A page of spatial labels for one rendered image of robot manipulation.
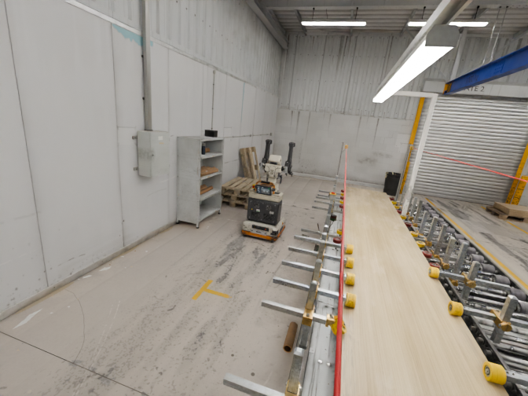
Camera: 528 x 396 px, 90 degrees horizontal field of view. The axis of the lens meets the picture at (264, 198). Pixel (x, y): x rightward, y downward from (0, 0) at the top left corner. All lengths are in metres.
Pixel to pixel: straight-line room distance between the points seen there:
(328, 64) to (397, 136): 3.47
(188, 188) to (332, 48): 7.58
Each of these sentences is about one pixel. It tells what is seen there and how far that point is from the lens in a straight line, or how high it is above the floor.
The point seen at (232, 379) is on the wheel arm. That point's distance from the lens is 1.26.
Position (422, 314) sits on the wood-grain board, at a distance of 2.02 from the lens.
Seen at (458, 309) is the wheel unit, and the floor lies 0.96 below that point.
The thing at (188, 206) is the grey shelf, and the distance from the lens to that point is 4.82.
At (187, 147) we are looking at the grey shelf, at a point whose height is 1.40.
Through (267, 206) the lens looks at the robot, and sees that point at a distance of 4.36.
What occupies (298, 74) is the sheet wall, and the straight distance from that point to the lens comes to 10.59.
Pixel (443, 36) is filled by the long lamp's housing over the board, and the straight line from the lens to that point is 1.45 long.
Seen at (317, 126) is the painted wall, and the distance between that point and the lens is 10.28.
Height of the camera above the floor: 1.94
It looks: 16 degrees down
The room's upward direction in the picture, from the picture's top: 6 degrees clockwise
